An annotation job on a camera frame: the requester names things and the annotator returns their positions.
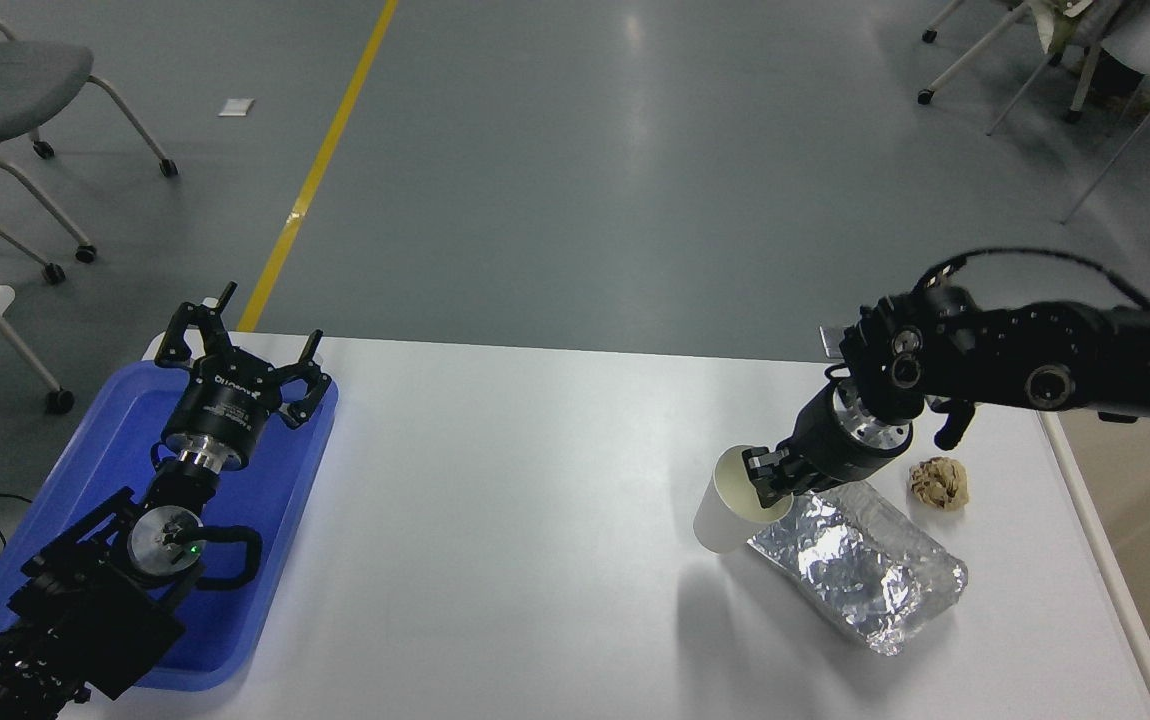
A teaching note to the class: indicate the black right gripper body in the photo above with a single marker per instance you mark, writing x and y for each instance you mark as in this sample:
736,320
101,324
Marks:
830,450

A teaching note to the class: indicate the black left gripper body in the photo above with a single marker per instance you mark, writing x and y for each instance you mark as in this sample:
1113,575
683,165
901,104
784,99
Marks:
220,410

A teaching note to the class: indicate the white paper cup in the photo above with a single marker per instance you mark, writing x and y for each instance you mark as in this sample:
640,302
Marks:
725,500

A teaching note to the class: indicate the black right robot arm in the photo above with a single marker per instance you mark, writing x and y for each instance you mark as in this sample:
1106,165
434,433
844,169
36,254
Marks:
1035,350

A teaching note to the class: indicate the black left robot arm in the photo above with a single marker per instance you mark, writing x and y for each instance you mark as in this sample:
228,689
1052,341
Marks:
85,600

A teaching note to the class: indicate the blue plastic tray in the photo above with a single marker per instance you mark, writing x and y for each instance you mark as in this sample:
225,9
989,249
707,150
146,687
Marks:
125,430

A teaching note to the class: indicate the silver floor plate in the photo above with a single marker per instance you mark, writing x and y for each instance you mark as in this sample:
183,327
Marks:
831,342

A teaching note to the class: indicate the crumpled tan paper ball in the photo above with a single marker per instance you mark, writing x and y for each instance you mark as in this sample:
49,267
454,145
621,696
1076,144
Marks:
939,485

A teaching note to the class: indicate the crumpled silver foil tray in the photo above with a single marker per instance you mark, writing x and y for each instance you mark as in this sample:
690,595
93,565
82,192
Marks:
855,570

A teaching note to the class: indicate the white-legged chair with casters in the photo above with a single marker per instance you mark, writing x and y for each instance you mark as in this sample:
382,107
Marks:
925,97

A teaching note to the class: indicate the person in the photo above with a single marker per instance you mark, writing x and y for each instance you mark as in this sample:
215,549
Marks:
1125,75

